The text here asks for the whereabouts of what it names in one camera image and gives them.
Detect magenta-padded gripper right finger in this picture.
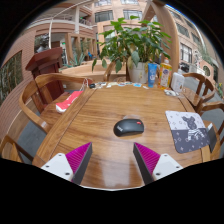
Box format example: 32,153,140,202
133,142,184,186

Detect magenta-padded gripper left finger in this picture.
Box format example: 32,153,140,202
40,142,93,186

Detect black computer mouse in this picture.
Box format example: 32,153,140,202
113,118,145,138

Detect grey white printed mouse pad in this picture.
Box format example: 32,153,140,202
165,110,212,154

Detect red white booklet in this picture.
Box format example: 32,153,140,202
55,90,84,114

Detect wooden armchair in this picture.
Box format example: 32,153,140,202
196,101,224,161
103,59,129,83
181,72,217,111
18,72,95,134
0,134,34,164

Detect black notebook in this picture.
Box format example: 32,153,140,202
206,122,218,153

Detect clear plastic bag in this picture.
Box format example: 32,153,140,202
163,88,180,98

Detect white pump bottle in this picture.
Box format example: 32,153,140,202
170,68,185,94

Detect blue tube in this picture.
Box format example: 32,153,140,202
147,62,158,88

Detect yellow dish soap bottle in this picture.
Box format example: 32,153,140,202
158,58,173,89

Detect wooden planter with succulents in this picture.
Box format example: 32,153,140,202
61,49,98,73

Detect dark red wooden lectern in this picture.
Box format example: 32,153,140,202
25,46,65,113

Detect green potted plant white pot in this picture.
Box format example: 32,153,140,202
91,15,173,84

